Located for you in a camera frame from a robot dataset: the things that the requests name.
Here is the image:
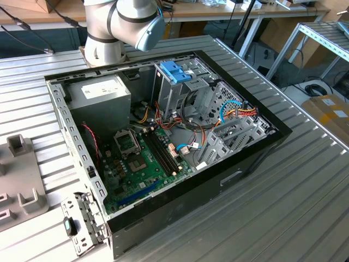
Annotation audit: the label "blue data wire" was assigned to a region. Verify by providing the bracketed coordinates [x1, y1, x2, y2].
[176, 99, 246, 154]

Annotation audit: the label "orange red power wire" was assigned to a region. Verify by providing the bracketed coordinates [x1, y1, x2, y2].
[218, 105, 258, 126]

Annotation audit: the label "grey metal disk bay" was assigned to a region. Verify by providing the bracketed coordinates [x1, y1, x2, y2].
[196, 116, 275, 170]

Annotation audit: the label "black RAM slot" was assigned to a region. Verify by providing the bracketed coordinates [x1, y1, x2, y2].
[146, 130, 178, 175]
[142, 131, 175, 177]
[149, 129, 180, 172]
[152, 128, 183, 170]

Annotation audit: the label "grey optical drive cage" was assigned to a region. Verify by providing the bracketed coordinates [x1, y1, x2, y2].
[151, 56, 220, 123]

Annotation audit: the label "blue drive bay latch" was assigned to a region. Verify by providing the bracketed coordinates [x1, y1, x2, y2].
[174, 69, 193, 84]
[160, 61, 183, 84]

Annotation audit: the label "metal socket cover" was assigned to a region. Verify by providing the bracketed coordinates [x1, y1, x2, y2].
[113, 129, 142, 160]

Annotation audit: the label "perforated metal drive cage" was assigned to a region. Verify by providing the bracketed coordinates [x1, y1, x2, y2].
[200, 81, 270, 132]

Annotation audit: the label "black open PC case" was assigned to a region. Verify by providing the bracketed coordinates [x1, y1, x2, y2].
[44, 50, 293, 260]

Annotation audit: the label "green motherboard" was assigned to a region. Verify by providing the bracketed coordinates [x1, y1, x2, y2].
[98, 127, 194, 215]

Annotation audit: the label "blue expansion slot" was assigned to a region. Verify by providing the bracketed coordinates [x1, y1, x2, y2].
[118, 178, 160, 208]

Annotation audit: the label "grey power supply unit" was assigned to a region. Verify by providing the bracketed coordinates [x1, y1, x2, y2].
[65, 74, 132, 142]

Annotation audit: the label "long wooden desk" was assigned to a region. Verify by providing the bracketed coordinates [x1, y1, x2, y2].
[0, 0, 330, 59]

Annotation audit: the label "hinged metal card retainer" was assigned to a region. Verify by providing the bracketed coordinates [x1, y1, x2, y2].
[60, 192, 111, 257]

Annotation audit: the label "black stand pole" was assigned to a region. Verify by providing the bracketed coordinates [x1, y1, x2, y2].
[231, 0, 257, 50]

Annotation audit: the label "large brown cardboard box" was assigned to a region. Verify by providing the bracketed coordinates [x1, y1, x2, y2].
[260, 16, 332, 69]

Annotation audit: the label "cardboard box with labels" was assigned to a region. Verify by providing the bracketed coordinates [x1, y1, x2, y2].
[301, 94, 349, 142]

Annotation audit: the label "grey parts rack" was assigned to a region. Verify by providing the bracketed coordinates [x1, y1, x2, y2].
[0, 133, 50, 233]

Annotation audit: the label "metal slat shelf rack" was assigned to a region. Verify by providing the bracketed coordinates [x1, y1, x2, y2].
[266, 21, 349, 82]

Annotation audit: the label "small brown cardboard box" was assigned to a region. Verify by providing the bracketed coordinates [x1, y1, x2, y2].
[16, 0, 62, 14]

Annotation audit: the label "red orange wire bundle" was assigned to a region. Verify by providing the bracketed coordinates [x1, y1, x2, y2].
[154, 100, 208, 150]

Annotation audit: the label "black wire bundle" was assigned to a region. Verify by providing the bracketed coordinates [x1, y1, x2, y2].
[181, 88, 216, 132]

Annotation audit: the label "yellow black power wires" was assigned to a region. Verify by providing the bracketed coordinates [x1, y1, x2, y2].
[133, 105, 151, 125]

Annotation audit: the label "black cable coil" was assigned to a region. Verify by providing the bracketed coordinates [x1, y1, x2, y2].
[304, 83, 332, 98]

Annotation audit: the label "thick black cable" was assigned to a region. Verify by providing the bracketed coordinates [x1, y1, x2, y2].
[45, 0, 84, 29]

